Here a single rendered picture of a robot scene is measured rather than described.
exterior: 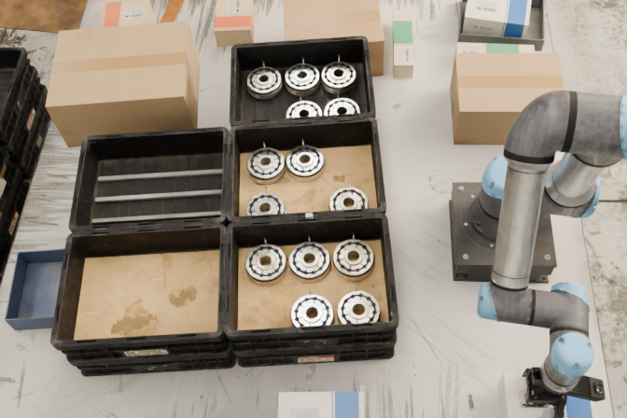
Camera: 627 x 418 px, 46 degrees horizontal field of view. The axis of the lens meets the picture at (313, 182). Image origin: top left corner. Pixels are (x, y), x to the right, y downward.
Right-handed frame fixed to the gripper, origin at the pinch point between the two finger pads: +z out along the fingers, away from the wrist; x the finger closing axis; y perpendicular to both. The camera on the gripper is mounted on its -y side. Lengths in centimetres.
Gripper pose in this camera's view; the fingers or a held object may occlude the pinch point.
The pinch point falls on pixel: (548, 403)
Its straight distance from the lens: 184.9
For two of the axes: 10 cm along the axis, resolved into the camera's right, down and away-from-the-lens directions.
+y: -10.0, -0.1, 0.8
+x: -0.5, 8.4, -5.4
